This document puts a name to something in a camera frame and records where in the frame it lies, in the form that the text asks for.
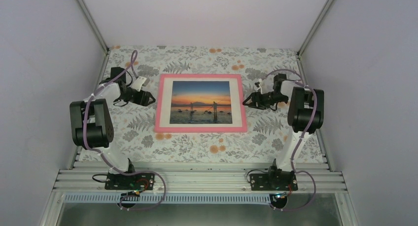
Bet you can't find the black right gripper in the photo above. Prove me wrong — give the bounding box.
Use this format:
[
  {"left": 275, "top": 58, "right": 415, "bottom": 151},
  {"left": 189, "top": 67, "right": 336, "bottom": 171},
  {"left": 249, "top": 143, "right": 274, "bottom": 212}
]
[{"left": 243, "top": 91, "right": 288, "bottom": 110}]

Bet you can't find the pink wooden picture frame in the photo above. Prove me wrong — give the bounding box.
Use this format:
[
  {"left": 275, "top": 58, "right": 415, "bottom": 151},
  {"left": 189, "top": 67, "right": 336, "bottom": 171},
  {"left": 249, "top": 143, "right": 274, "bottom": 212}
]
[{"left": 153, "top": 74, "right": 248, "bottom": 134}]

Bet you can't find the sunset photo print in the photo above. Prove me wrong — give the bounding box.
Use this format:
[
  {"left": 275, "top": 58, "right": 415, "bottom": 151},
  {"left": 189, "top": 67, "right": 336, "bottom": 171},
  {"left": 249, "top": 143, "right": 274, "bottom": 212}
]
[{"left": 169, "top": 80, "right": 233, "bottom": 125}]

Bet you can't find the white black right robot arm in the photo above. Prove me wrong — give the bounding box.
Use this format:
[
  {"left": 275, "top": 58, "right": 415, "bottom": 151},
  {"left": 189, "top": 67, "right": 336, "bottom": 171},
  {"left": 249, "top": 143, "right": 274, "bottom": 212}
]
[{"left": 243, "top": 74, "right": 324, "bottom": 190}]

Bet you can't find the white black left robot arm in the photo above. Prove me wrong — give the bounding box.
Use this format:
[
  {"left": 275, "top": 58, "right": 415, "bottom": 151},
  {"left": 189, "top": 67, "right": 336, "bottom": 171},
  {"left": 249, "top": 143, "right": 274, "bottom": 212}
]
[{"left": 70, "top": 67, "right": 156, "bottom": 189}]

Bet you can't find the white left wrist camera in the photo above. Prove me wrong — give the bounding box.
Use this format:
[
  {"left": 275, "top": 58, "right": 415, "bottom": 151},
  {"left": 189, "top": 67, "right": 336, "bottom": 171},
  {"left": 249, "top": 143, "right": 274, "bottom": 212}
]
[{"left": 131, "top": 76, "right": 148, "bottom": 91}]

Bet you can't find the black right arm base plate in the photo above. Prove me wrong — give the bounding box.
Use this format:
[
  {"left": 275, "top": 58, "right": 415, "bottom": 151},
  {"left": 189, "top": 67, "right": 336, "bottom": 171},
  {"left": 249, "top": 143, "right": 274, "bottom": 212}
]
[{"left": 249, "top": 171, "right": 299, "bottom": 191}]

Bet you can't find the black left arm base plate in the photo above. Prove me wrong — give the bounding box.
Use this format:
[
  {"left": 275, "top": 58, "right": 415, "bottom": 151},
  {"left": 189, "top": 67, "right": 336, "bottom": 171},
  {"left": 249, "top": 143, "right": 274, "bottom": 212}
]
[{"left": 104, "top": 173, "right": 155, "bottom": 191}]

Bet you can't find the aluminium corner post left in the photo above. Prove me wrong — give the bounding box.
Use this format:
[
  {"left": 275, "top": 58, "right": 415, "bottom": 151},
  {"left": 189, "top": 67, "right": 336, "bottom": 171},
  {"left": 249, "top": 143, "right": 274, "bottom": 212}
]
[{"left": 76, "top": 0, "right": 109, "bottom": 55}]

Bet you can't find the aluminium corner post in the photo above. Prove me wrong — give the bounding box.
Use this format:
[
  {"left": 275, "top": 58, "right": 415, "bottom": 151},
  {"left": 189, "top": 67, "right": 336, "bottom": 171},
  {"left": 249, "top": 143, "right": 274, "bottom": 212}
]
[
  {"left": 297, "top": 0, "right": 335, "bottom": 60},
  {"left": 76, "top": 0, "right": 109, "bottom": 55}
]

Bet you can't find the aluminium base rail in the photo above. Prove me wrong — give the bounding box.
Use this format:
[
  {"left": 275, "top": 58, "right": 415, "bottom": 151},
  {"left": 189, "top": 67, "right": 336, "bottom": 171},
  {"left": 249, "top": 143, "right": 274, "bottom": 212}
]
[{"left": 53, "top": 161, "right": 347, "bottom": 193}]

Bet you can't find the grey slotted cable duct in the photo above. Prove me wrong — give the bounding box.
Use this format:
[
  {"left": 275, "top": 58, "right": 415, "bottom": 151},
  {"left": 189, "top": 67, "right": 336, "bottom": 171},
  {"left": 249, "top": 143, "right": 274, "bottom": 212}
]
[{"left": 63, "top": 192, "right": 271, "bottom": 204}]

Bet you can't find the aluminium corner post right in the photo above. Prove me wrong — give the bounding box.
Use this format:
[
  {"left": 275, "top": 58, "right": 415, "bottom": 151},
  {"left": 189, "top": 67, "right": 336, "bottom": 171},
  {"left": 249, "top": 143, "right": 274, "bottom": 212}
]
[{"left": 297, "top": 0, "right": 335, "bottom": 60}]

